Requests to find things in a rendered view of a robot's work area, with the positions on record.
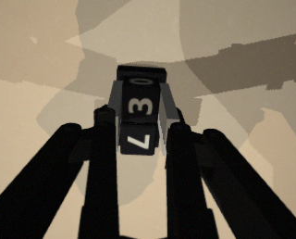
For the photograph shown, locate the black cube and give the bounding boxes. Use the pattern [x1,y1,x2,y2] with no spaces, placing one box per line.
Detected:
[121,76,161,123]
[120,121,157,156]

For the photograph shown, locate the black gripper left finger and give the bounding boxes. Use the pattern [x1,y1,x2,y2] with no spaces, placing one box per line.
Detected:
[0,81,123,239]

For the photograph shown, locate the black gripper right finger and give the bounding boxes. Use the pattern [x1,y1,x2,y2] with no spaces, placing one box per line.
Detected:
[157,82,296,239]

